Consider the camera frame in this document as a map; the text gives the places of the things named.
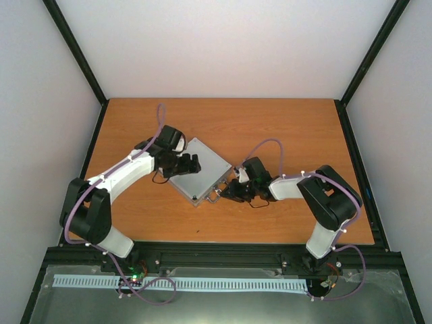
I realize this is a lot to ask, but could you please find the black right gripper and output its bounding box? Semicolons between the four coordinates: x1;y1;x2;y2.
221;178;259;203

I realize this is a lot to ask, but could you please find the aluminium poker case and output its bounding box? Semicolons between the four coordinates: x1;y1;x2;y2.
168;138;232;207

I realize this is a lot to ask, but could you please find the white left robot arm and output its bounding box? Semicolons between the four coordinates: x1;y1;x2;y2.
59;135;201;272

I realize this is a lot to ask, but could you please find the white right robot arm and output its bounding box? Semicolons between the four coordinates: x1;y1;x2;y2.
219;165;362;261

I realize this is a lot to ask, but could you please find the green lit circuit board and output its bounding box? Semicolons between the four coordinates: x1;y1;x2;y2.
126;260;149;288

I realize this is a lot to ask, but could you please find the metal front plate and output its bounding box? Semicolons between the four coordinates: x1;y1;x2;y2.
26;267;416;323

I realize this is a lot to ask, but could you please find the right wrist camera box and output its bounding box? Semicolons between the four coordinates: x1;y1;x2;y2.
235;157;272;184

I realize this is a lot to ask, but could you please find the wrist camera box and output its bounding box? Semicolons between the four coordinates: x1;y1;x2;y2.
235;157;272;184
156;125;187;153

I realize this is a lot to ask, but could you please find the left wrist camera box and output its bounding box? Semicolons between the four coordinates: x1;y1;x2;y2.
156;125;187;153

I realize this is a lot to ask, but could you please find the left black side rail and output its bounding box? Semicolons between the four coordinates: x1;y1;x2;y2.
59;102;111;245

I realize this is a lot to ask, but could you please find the black side rail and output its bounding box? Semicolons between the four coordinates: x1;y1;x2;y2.
334;100;389;251
59;102;111;245

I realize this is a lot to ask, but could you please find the white slotted cable duct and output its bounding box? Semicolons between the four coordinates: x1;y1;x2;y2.
52;274;308;294

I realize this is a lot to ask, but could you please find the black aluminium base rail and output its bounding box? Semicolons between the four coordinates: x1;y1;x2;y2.
45;240;404;280

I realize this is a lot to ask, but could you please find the right black side rail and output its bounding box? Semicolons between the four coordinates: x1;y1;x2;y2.
334;100;389;251

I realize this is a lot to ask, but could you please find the left black frame post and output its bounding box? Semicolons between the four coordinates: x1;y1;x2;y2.
42;0;109;104

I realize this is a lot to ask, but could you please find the black frame post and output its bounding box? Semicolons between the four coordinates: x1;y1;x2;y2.
42;0;109;104
340;0;411;105

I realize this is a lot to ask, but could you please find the right black frame post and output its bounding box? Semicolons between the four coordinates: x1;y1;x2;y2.
340;0;411;105

